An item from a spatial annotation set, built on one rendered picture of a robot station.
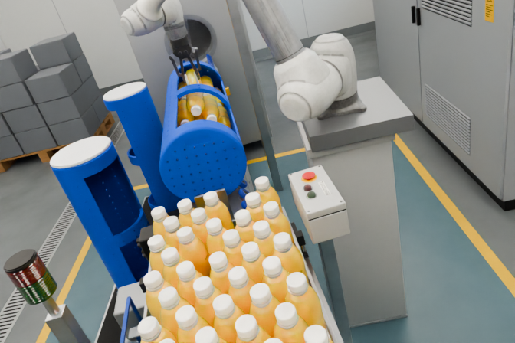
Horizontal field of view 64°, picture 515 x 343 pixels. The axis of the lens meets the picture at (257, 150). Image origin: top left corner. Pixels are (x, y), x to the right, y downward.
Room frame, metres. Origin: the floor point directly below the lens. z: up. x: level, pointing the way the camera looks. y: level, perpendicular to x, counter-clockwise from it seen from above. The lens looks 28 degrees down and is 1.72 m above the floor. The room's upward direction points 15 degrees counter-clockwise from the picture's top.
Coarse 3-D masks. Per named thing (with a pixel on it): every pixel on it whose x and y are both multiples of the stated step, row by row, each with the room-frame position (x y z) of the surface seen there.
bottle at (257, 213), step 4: (256, 204) 0.89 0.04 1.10; (260, 204) 0.89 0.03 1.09; (248, 208) 0.90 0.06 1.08; (252, 208) 0.89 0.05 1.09; (256, 208) 0.89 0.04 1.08; (260, 208) 0.89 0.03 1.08; (252, 212) 0.89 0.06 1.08; (256, 212) 0.88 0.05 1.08; (260, 212) 0.88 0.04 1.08; (252, 216) 0.88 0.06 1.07; (256, 216) 0.88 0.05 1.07; (260, 216) 0.88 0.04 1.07; (256, 220) 0.88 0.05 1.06
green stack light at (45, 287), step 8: (48, 272) 0.70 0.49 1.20; (40, 280) 0.67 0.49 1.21; (48, 280) 0.68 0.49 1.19; (24, 288) 0.66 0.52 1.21; (32, 288) 0.66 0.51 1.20; (40, 288) 0.66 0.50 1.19; (48, 288) 0.68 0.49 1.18; (56, 288) 0.69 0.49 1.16; (24, 296) 0.66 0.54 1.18; (32, 296) 0.66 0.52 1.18; (40, 296) 0.66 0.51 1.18; (48, 296) 0.67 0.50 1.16; (32, 304) 0.66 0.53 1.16
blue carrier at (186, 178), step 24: (216, 72) 1.99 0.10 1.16; (168, 96) 1.71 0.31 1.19; (216, 96) 1.59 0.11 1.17; (168, 120) 1.39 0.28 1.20; (168, 144) 1.18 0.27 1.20; (192, 144) 1.18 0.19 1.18; (216, 144) 1.18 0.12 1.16; (240, 144) 1.19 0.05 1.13; (168, 168) 1.17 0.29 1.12; (192, 168) 1.18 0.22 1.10; (216, 168) 1.18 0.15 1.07; (240, 168) 1.18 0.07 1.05; (192, 192) 1.18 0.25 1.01
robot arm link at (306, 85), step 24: (264, 0) 1.27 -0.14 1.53; (264, 24) 1.27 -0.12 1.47; (288, 24) 1.27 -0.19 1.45; (288, 48) 1.25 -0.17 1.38; (288, 72) 1.22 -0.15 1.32; (312, 72) 1.20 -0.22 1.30; (336, 72) 1.28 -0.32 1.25; (288, 96) 1.17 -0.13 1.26; (312, 96) 1.16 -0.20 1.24; (336, 96) 1.26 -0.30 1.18
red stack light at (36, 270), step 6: (36, 258) 0.69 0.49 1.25; (30, 264) 0.67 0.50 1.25; (36, 264) 0.68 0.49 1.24; (42, 264) 0.69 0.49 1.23; (24, 270) 0.66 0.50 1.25; (30, 270) 0.67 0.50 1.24; (36, 270) 0.67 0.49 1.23; (42, 270) 0.68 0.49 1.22; (12, 276) 0.66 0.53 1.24; (18, 276) 0.66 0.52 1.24; (24, 276) 0.66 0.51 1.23; (30, 276) 0.66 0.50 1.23; (36, 276) 0.67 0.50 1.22; (12, 282) 0.67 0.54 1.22; (18, 282) 0.66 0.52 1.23; (24, 282) 0.66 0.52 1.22; (30, 282) 0.66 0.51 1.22
